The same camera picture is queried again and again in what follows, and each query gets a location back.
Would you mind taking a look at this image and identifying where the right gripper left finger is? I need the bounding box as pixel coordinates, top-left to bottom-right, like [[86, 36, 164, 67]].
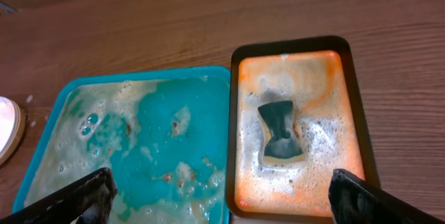
[[1, 168, 118, 224]]

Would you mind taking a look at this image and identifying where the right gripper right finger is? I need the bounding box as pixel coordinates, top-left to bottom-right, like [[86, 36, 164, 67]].
[[328, 169, 444, 224]]

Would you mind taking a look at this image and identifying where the dark green sponge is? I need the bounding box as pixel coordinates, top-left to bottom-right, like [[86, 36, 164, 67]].
[[258, 100, 303, 159]]

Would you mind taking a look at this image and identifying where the yellow plate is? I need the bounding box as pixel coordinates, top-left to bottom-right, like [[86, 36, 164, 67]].
[[1, 108, 26, 165]]

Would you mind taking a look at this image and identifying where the white plate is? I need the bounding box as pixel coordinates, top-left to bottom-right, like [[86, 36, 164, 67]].
[[1, 97, 25, 164]]

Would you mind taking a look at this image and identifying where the black tray with soapy water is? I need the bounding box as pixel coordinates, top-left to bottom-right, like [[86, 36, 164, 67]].
[[225, 35, 380, 223]]

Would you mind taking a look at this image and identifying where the teal plastic tray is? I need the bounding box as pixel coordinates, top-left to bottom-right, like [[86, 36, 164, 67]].
[[12, 66, 230, 223]]

